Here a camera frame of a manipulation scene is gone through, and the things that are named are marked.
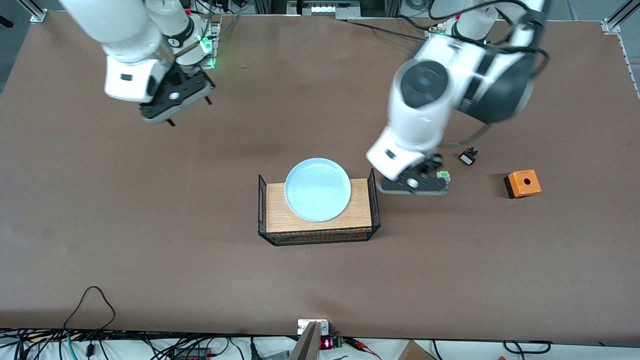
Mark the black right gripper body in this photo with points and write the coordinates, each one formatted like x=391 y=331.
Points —
x=186 y=78

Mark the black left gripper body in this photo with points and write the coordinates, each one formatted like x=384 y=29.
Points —
x=433 y=164

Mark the light blue round plate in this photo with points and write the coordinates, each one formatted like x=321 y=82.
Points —
x=317 y=190

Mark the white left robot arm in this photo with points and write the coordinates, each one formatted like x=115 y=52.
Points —
x=425 y=110

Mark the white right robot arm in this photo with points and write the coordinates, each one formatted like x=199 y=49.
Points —
x=125 y=45

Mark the wooden board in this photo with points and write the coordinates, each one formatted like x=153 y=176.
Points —
x=277 y=220

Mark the white control device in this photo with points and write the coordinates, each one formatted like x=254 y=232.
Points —
x=325 y=7

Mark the brown cardboard box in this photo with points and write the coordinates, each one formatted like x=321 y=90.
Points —
x=415 y=352

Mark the red clip lead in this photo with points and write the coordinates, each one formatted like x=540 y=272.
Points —
x=362 y=346

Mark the red digit display module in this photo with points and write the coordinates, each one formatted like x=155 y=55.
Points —
x=330 y=343

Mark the grey mounting pole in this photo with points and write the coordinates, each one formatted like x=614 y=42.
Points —
x=306 y=347

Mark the black power adapter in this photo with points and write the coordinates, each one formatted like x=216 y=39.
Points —
x=192 y=354

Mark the green push button switch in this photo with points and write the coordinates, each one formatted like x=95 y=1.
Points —
x=443 y=174

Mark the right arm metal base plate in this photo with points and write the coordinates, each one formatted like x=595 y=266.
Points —
x=216 y=55

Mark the orange button enclosure box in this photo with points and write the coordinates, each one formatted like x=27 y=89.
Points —
x=524 y=184

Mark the aluminium frame profile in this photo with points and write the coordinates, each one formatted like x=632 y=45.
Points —
x=617 y=17
x=36 y=11

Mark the silver metal bracket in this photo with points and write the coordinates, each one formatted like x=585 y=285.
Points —
x=306 y=326

